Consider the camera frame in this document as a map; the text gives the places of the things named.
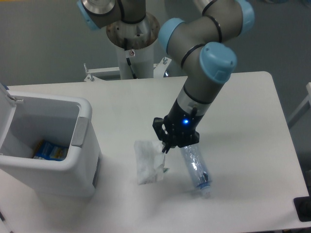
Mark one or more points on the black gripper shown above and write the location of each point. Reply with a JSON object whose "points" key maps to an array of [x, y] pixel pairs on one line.
{"points": [[178, 128]]}

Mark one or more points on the clear plastic bottle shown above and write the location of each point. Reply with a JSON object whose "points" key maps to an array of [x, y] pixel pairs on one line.
{"points": [[197, 169]]}

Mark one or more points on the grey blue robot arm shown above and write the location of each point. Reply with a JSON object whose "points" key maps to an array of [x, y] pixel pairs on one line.
{"points": [[198, 47]]}

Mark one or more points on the white trash can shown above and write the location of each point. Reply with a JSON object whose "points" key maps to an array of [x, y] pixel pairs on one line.
{"points": [[28, 118]]}

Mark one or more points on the blue snack package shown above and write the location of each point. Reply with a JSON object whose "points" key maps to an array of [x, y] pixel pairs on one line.
{"points": [[46, 150]]}

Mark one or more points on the black clamp at table corner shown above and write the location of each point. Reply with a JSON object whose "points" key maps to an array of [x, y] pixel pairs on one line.
{"points": [[303, 208]]}

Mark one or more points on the white metal frame bracket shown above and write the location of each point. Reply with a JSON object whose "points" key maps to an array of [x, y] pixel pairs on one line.
{"points": [[106, 74]]}

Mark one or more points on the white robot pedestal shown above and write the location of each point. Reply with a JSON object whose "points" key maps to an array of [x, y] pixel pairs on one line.
{"points": [[134, 44]]}

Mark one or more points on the white frame at right edge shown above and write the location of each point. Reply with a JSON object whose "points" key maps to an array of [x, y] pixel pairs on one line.
{"points": [[301, 109]]}

